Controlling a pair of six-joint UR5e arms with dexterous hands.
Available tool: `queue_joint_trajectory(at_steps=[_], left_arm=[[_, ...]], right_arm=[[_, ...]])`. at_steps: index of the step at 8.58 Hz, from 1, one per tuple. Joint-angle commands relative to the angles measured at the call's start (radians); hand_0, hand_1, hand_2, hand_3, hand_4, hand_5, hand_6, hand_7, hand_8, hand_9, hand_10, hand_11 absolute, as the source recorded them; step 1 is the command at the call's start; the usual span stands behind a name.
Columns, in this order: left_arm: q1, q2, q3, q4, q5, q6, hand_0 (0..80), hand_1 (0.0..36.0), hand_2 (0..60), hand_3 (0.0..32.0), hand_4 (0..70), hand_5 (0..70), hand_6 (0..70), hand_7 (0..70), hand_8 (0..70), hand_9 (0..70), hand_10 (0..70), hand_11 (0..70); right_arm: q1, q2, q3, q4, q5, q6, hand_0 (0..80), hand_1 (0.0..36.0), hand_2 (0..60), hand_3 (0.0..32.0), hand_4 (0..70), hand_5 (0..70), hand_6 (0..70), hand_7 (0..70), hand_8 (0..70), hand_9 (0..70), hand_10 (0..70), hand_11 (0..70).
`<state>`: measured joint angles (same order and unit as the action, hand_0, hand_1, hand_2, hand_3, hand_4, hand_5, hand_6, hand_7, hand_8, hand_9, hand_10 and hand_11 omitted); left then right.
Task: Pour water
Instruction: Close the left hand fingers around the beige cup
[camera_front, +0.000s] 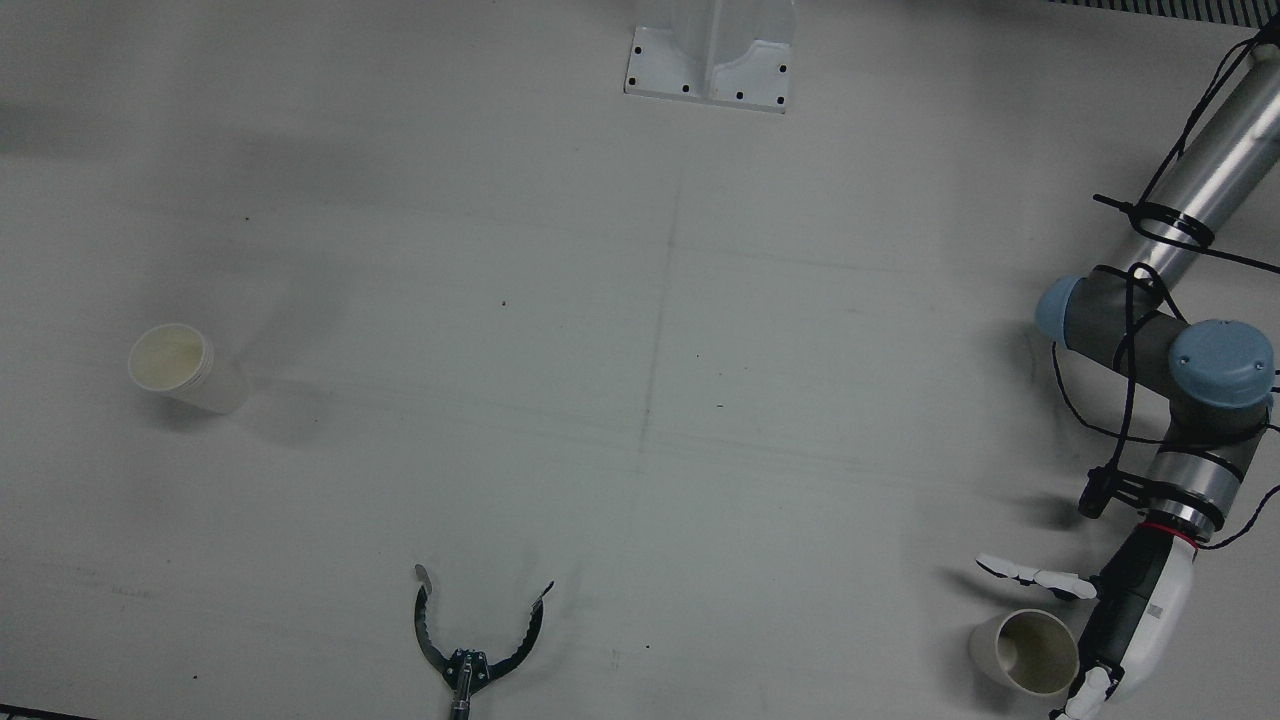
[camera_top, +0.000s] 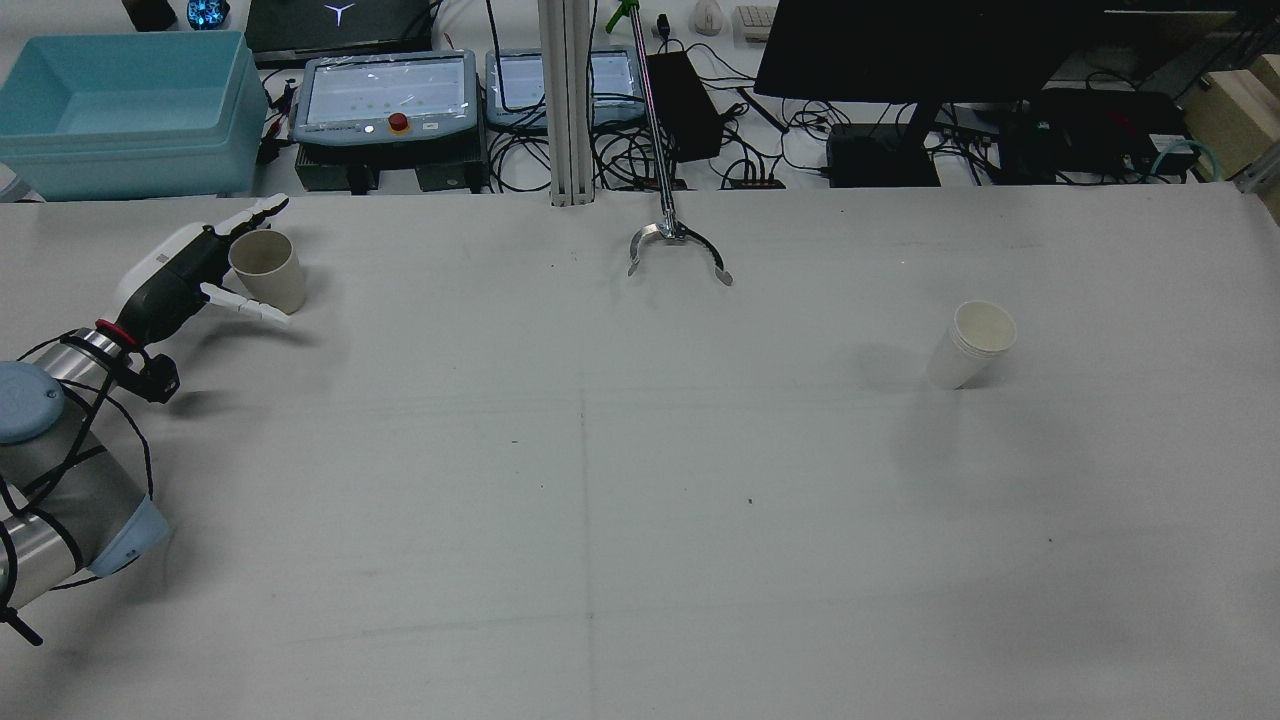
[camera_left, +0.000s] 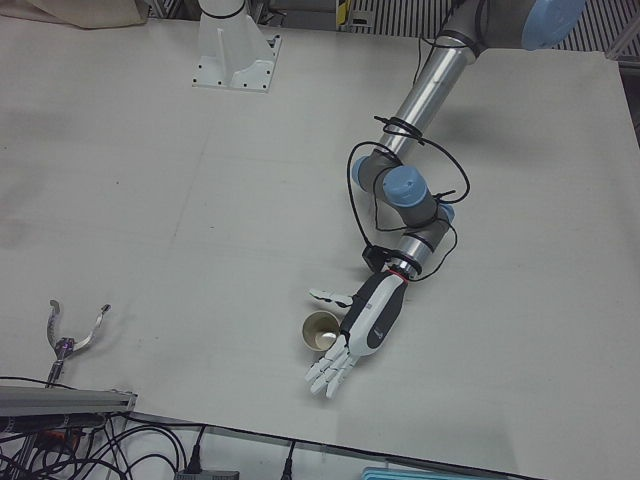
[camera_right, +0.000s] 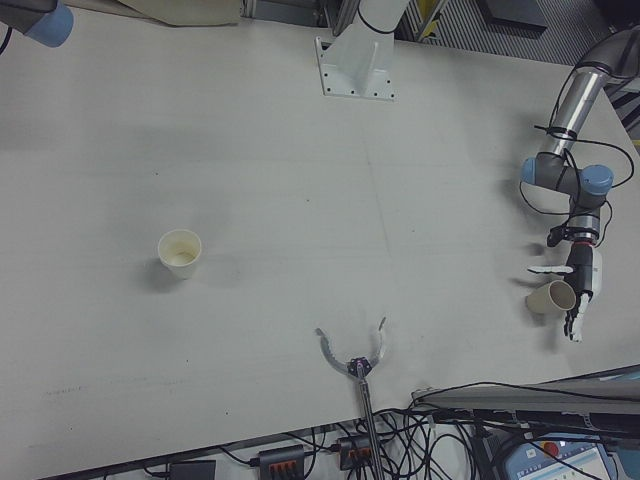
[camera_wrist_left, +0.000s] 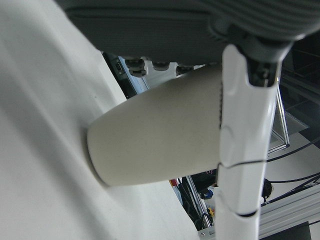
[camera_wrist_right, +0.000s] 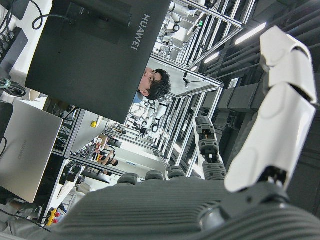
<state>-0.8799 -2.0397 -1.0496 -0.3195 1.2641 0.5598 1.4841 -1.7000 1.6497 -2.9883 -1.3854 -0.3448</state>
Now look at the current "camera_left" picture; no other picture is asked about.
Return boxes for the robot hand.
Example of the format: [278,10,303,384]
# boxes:
[303,269,409,401]

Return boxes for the cream paper cup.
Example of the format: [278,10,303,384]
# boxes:
[301,310,344,352]

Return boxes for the light blue plastic tray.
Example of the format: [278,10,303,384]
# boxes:
[359,467,504,480]

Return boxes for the black power adapter box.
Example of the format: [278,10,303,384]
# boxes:
[174,467,241,480]

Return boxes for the silver claw grabber tool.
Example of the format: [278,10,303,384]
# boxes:
[47,298,112,390]

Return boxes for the aluminium extrusion beam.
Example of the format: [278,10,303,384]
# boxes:
[0,384,139,417]

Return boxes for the brown cardboard sheet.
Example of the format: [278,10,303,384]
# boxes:
[0,0,150,29]

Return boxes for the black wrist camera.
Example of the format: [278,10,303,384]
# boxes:
[362,244,392,272]

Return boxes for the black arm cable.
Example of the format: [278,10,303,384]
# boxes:
[344,34,472,282]

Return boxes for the black plug cable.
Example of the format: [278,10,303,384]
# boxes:
[188,424,207,474]
[281,439,297,480]

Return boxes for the white pedestal mount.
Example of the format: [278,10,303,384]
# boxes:
[192,0,283,95]

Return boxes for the aluminium frame post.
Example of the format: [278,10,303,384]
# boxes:
[607,19,640,69]

